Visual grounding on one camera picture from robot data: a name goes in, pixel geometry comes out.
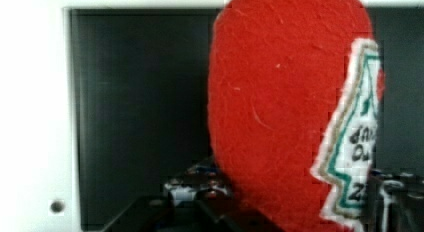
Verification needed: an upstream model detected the black toaster oven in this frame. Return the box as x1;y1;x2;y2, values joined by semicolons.
63;0;424;232

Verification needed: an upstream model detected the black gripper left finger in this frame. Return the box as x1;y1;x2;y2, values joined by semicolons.
102;196;284;232

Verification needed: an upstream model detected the red ketchup bottle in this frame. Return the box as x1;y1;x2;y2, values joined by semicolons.
208;0;384;232

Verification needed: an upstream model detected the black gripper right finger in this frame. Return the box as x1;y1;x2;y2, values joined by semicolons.
361;173;424;232

